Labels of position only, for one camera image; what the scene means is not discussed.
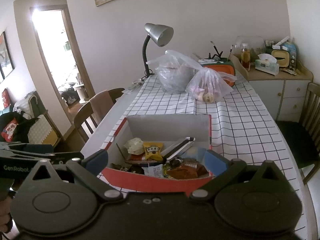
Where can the pink snack plastic bag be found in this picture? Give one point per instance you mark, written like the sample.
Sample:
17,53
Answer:
210,86

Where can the tissue box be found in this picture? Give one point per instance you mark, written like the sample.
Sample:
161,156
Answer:
267,63

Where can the red cardboard box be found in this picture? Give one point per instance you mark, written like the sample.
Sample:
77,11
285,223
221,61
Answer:
157,128

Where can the light blue snack pack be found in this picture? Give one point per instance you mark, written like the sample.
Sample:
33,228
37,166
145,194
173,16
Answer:
194,152

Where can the right wooden chair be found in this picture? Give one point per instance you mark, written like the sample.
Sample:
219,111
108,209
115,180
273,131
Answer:
302,137

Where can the yellow small snack pack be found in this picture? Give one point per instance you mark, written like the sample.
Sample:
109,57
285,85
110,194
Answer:
153,150

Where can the silver black foil pack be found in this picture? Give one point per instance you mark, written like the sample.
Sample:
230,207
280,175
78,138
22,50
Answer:
176,149

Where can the wooden chair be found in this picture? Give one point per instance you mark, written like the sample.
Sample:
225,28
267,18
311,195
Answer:
95,110
302,137

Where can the yellow minion snack pack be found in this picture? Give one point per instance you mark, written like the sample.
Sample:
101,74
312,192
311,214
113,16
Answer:
167,171

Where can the amber glass bottle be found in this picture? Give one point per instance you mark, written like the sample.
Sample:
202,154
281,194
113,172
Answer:
245,56

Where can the clear plastic bag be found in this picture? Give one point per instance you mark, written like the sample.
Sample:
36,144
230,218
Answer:
174,70

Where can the red snack bag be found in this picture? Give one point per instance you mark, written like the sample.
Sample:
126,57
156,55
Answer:
137,159

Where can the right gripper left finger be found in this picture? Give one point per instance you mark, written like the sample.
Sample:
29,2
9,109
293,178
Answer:
85,171

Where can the brown red chip bag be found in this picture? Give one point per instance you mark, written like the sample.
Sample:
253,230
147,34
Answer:
188,171

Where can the cream snack bag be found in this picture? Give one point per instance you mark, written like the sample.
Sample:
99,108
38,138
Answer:
135,146

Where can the black backpack on chair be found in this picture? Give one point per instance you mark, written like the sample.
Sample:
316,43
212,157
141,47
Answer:
15,127

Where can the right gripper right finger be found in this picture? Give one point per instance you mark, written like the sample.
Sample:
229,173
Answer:
226,172

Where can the left wooden chair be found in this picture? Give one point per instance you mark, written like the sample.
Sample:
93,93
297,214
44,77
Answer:
95,110

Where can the white sideboard cabinet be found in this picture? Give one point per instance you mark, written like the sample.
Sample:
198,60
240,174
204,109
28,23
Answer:
283,94

